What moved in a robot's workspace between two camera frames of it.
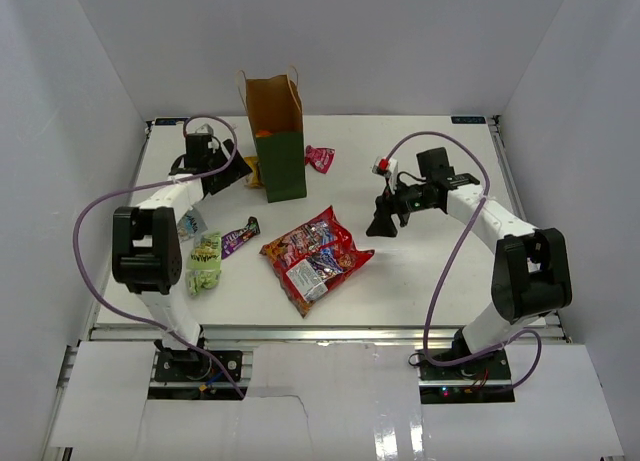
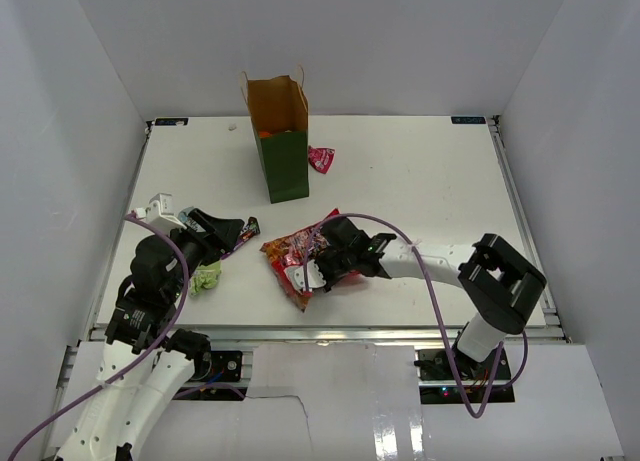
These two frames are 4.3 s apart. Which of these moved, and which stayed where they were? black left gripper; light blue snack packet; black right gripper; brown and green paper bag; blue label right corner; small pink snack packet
Moved: black left gripper; black right gripper
Stayed: brown and green paper bag; light blue snack packet; small pink snack packet; blue label right corner
